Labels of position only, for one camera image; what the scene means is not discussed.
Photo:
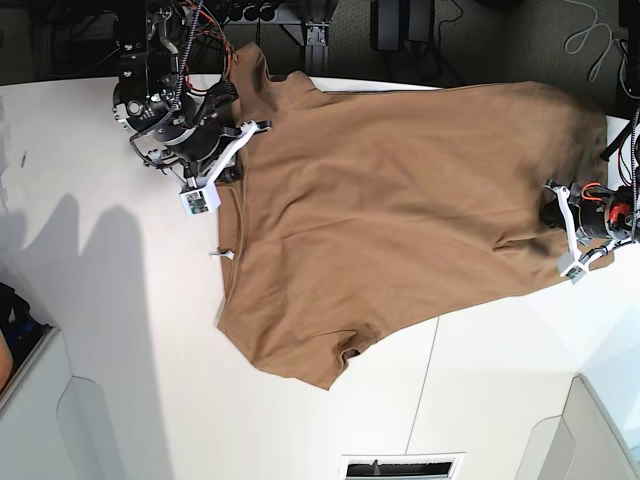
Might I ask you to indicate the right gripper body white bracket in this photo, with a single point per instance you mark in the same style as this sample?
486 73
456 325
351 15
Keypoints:
203 150

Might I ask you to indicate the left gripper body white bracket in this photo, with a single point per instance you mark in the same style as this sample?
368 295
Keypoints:
598 219

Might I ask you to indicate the brown t-shirt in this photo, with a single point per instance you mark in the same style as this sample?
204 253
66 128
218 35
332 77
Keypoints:
361 214

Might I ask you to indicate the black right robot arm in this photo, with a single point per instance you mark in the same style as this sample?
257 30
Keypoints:
154 40

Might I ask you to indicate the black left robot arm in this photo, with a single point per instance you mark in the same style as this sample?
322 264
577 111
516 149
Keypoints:
625 146

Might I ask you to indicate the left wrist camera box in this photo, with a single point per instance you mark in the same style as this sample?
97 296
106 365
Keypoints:
570 267

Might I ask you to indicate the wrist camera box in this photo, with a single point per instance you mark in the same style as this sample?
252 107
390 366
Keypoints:
200 200
570 267

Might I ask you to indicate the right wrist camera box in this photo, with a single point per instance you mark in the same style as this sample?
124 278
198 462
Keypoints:
200 200

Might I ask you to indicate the aluminium frame post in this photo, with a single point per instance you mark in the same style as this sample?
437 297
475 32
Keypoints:
316 16

